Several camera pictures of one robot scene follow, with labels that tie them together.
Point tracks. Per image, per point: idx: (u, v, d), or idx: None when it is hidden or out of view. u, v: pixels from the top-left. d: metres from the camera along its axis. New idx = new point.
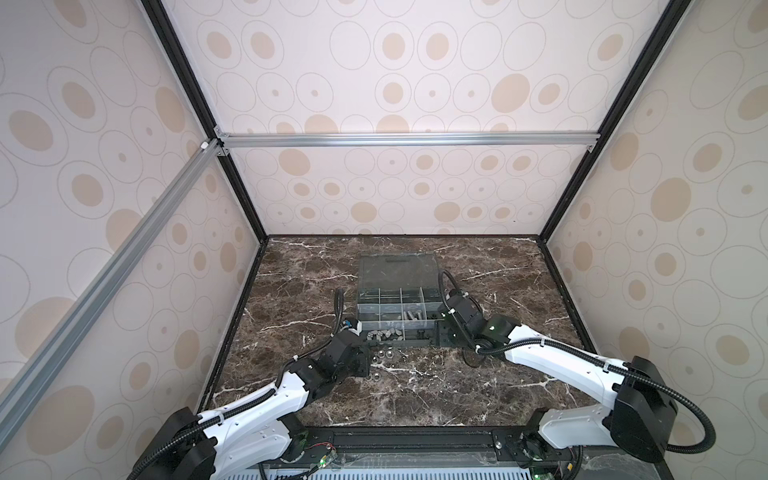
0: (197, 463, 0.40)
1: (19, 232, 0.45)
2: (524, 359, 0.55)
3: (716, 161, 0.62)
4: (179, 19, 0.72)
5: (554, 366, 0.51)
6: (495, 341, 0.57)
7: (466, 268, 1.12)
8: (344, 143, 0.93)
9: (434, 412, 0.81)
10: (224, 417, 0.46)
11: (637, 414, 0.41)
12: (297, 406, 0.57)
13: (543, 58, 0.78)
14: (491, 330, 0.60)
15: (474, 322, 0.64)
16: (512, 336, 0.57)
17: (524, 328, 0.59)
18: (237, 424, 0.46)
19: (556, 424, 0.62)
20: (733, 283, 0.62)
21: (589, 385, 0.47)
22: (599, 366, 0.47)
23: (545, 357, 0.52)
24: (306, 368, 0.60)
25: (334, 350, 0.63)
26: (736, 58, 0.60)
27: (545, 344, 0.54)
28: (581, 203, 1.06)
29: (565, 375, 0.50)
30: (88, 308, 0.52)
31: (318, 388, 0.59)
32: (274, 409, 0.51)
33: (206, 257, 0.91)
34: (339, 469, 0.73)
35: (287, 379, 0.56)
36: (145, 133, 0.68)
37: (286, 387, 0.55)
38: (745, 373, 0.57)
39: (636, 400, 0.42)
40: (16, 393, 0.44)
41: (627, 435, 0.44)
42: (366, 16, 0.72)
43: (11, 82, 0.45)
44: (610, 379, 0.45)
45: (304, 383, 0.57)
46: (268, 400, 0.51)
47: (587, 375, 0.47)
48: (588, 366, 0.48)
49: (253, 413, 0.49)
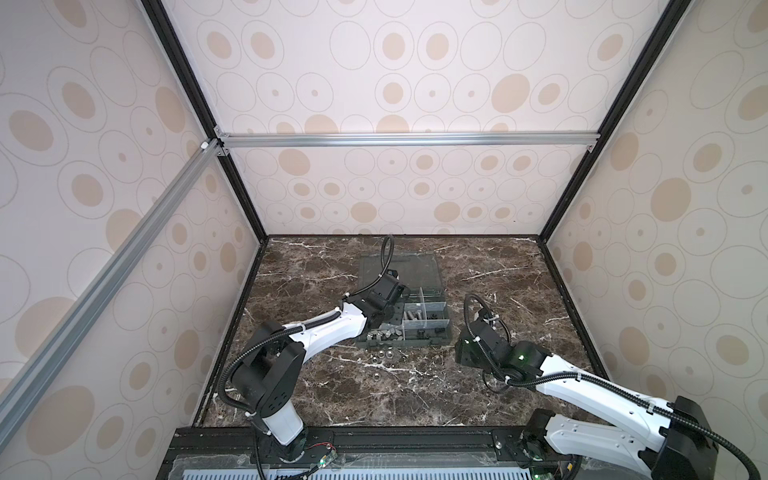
0: (291, 359, 0.44)
1: (20, 232, 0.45)
2: (558, 391, 0.53)
3: (716, 161, 0.62)
4: (179, 19, 0.72)
5: (592, 403, 0.49)
6: (524, 372, 0.55)
7: (466, 268, 1.12)
8: (343, 143, 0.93)
9: (434, 412, 0.81)
10: (305, 328, 0.51)
11: (688, 462, 0.39)
12: (355, 331, 0.61)
13: (542, 59, 0.78)
14: (518, 359, 0.58)
15: (500, 350, 0.61)
16: (545, 367, 0.55)
17: (555, 358, 0.56)
18: (316, 336, 0.51)
19: (568, 435, 0.61)
20: (733, 283, 0.62)
21: (633, 425, 0.45)
22: (643, 407, 0.46)
23: (582, 392, 0.50)
24: (360, 300, 0.64)
25: (384, 287, 0.68)
26: (736, 59, 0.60)
27: (581, 378, 0.52)
28: (581, 203, 1.06)
29: (606, 413, 0.48)
30: (88, 308, 0.52)
31: (372, 319, 0.64)
32: (342, 329, 0.57)
33: (206, 257, 0.91)
34: (339, 469, 0.73)
35: (347, 306, 0.61)
36: (145, 133, 0.68)
37: (349, 312, 0.59)
38: (745, 373, 0.57)
39: (685, 447, 0.40)
40: (17, 393, 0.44)
41: None
42: (366, 16, 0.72)
43: (11, 82, 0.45)
44: (655, 422, 0.44)
45: (363, 311, 0.61)
46: (333, 320, 0.55)
47: (631, 416, 0.45)
48: (630, 405, 0.46)
49: (327, 329, 0.53)
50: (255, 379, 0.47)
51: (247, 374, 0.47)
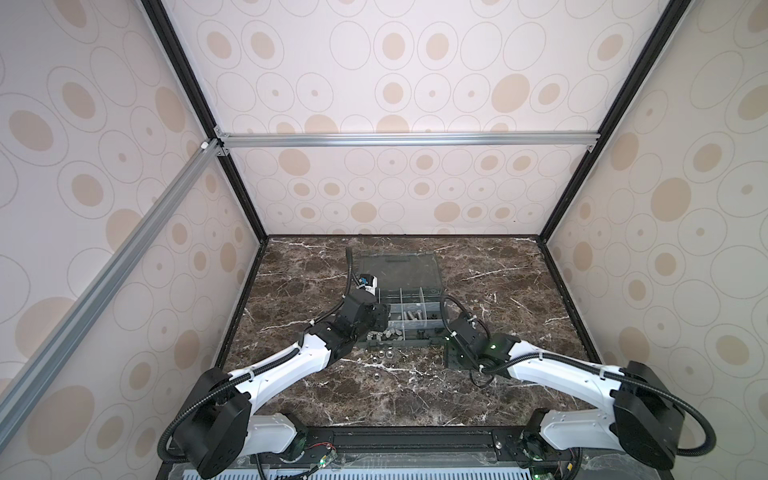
0: (233, 415, 0.41)
1: (19, 232, 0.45)
2: (526, 373, 0.56)
3: (716, 161, 0.62)
4: (179, 19, 0.72)
5: (556, 379, 0.52)
6: (497, 359, 0.59)
7: (466, 269, 1.12)
8: (343, 143, 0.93)
9: (434, 412, 0.81)
10: (254, 375, 0.47)
11: (637, 419, 0.41)
12: (319, 365, 0.57)
13: (541, 59, 0.78)
14: (492, 348, 0.62)
15: (477, 343, 0.66)
16: (512, 352, 0.59)
17: (524, 343, 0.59)
18: (267, 381, 0.47)
19: (557, 427, 0.62)
20: (733, 283, 0.62)
21: (590, 394, 0.48)
22: (596, 374, 0.49)
23: (545, 370, 0.53)
24: (324, 330, 0.60)
25: (349, 310, 0.62)
26: (736, 59, 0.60)
27: (543, 357, 0.55)
28: (581, 203, 1.06)
29: (567, 386, 0.51)
30: (88, 308, 0.52)
31: (339, 348, 0.60)
32: (301, 367, 0.52)
33: (206, 257, 0.91)
34: (339, 469, 0.73)
35: (309, 340, 0.57)
36: (145, 133, 0.68)
37: (309, 347, 0.55)
38: (745, 373, 0.57)
39: (633, 404, 0.43)
40: (16, 393, 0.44)
41: (635, 442, 0.44)
42: (366, 15, 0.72)
43: (10, 81, 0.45)
44: (607, 386, 0.46)
45: (325, 344, 0.57)
46: (292, 359, 0.52)
47: (586, 384, 0.48)
48: (586, 374, 0.49)
49: (280, 371, 0.49)
50: (200, 435, 0.43)
51: (192, 429, 0.43)
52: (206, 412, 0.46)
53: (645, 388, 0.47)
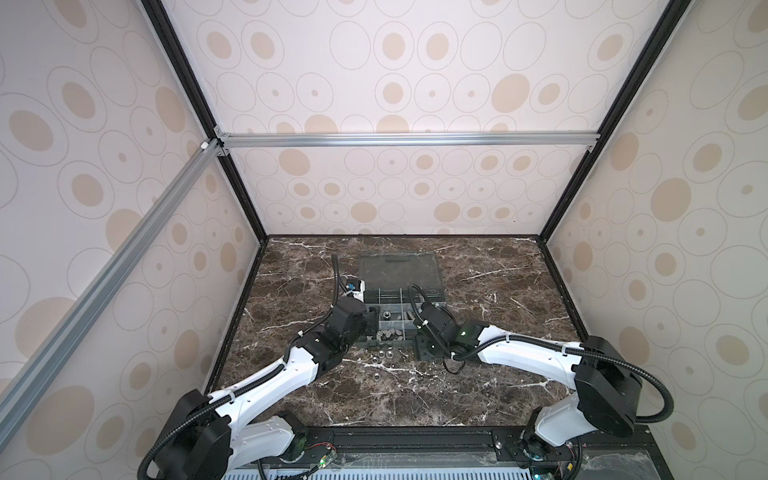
0: (213, 440, 0.40)
1: (19, 232, 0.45)
2: (496, 357, 0.57)
3: (716, 161, 0.62)
4: (179, 19, 0.72)
5: (522, 359, 0.53)
6: (468, 346, 0.60)
7: (466, 269, 1.12)
8: (343, 143, 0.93)
9: (434, 412, 0.81)
10: (235, 396, 0.46)
11: (596, 390, 0.43)
12: (307, 378, 0.55)
13: (541, 59, 0.78)
14: (462, 335, 0.63)
15: (448, 330, 0.66)
16: (482, 337, 0.60)
17: (493, 328, 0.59)
18: (249, 401, 0.46)
19: (547, 423, 0.63)
20: (733, 283, 0.62)
21: (552, 370, 0.49)
22: (558, 351, 0.50)
23: (513, 352, 0.54)
24: (313, 343, 0.59)
25: (337, 321, 0.61)
26: (736, 59, 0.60)
27: (510, 339, 0.57)
28: (581, 203, 1.06)
29: (533, 365, 0.52)
30: (88, 307, 0.53)
31: (327, 359, 0.58)
32: (284, 384, 0.51)
33: (206, 257, 0.91)
34: (339, 469, 0.73)
35: (295, 354, 0.55)
36: (145, 133, 0.68)
37: (294, 362, 0.54)
38: (745, 373, 0.57)
39: (592, 376, 0.44)
40: (16, 394, 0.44)
41: (598, 414, 0.45)
42: (366, 15, 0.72)
43: (10, 81, 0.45)
44: (569, 361, 0.48)
45: (313, 357, 0.56)
46: (276, 376, 0.50)
47: (549, 361, 0.50)
48: (549, 352, 0.51)
49: (263, 391, 0.48)
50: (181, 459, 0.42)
51: (173, 453, 0.42)
52: (190, 432, 0.45)
53: (603, 359, 0.49)
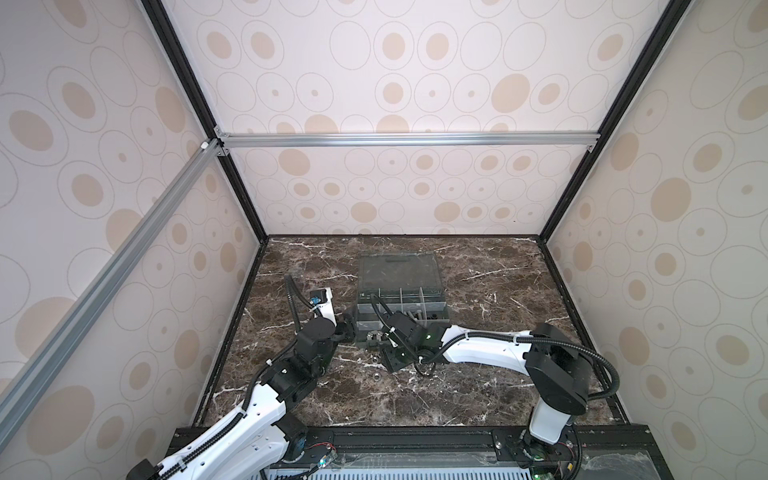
0: None
1: (20, 232, 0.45)
2: (460, 357, 0.60)
3: (716, 161, 0.62)
4: (179, 19, 0.72)
5: (482, 355, 0.55)
6: (435, 349, 0.61)
7: (466, 269, 1.12)
8: (343, 142, 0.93)
9: (434, 412, 0.81)
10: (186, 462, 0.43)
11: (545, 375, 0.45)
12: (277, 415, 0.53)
13: (541, 59, 0.78)
14: (427, 338, 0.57)
15: (415, 336, 0.68)
16: (444, 339, 0.62)
17: (455, 327, 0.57)
18: (204, 464, 0.44)
19: (537, 424, 0.63)
20: (733, 282, 0.62)
21: (509, 361, 0.51)
22: (510, 341, 0.53)
23: (473, 349, 0.56)
24: (280, 377, 0.55)
25: (303, 349, 0.55)
26: (736, 58, 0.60)
27: (469, 336, 0.59)
28: (581, 203, 1.06)
29: (494, 360, 0.54)
30: (88, 307, 0.53)
31: (298, 390, 0.55)
32: (244, 433, 0.48)
33: (206, 257, 0.91)
34: (340, 469, 0.73)
35: (255, 395, 0.52)
36: (145, 133, 0.68)
37: (257, 404, 0.51)
38: (745, 373, 0.57)
39: (541, 361, 0.47)
40: (17, 393, 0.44)
41: (554, 397, 0.48)
42: (366, 16, 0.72)
43: (11, 82, 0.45)
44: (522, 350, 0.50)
45: (278, 394, 0.53)
46: (236, 426, 0.48)
47: (504, 352, 0.52)
48: (503, 343, 0.53)
49: (218, 449, 0.45)
50: None
51: None
52: None
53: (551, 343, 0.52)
